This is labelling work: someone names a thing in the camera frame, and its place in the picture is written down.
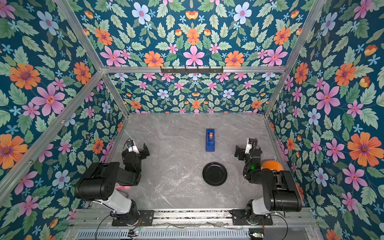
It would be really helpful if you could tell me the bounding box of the aluminium mounting rail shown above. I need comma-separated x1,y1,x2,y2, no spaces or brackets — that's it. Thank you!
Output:
70,208,318,228

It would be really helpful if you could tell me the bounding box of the pink plush toy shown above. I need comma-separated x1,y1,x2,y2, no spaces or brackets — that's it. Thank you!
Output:
115,186,131,192

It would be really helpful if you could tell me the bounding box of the black dinner plate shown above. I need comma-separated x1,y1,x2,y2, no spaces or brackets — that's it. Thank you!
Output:
202,162,228,187

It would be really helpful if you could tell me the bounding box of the blue tape dispenser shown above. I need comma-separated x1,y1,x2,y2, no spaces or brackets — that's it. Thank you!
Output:
206,129,215,152

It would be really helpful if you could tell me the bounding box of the clear bubble wrap sheet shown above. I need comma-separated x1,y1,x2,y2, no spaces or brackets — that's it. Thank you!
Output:
153,138,206,199

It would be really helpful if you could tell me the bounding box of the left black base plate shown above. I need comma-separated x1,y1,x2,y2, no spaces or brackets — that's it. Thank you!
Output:
112,210,155,227

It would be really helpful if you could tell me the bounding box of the orange plush whale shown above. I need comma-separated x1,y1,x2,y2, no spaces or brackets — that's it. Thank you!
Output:
261,160,284,172

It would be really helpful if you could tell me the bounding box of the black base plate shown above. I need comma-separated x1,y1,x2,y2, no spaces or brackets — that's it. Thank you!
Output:
229,209,273,226
112,210,155,227

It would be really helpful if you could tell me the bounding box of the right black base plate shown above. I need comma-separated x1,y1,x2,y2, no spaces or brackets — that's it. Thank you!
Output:
229,209,273,226

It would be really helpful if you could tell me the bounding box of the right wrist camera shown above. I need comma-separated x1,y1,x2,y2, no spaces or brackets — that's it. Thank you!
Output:
245,138,258,154

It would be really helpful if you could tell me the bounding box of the white vented cable duct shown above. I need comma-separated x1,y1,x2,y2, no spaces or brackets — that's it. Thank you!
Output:
73,229,251,240

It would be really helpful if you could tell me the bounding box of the black hook rail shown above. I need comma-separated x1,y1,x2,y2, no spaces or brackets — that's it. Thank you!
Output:
160,67,224,74

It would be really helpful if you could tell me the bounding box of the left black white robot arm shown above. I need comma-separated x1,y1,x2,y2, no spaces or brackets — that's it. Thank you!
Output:
75,139,150,226

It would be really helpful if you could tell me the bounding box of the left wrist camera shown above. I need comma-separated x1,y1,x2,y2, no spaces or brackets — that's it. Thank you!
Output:
126,139,139,154

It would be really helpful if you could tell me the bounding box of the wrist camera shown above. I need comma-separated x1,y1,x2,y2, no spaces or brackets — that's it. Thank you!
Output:
126,139,139,154
245,138,258,154

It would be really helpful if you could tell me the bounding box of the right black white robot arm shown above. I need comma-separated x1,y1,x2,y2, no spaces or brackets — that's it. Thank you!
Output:
234,144,303,225

